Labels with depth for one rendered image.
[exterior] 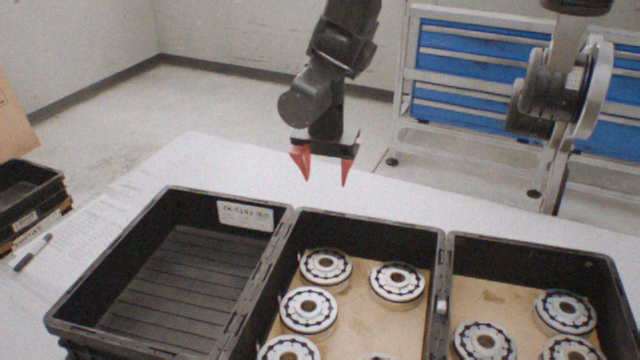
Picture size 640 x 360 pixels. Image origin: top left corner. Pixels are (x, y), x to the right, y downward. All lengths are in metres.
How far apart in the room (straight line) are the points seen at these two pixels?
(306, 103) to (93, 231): 0.89
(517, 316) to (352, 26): 0.60
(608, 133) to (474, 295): 1.84
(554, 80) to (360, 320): 0.60
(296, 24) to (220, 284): 3.06
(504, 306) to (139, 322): 0.67
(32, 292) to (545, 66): 1.23
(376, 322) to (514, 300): 0.27
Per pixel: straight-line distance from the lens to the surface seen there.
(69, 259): 1.32
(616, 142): 2.71
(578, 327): 0.93
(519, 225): 1.38
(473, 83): 2.57
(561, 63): 1.03
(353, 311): 0.89
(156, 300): 0.95
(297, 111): 0.63
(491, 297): 0.96
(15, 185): 2.16
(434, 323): 0.76
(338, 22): 0.64
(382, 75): 3.66
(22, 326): 1.21
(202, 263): 1.00
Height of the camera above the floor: 1.50
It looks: 34 degrees down
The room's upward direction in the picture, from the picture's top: straight up
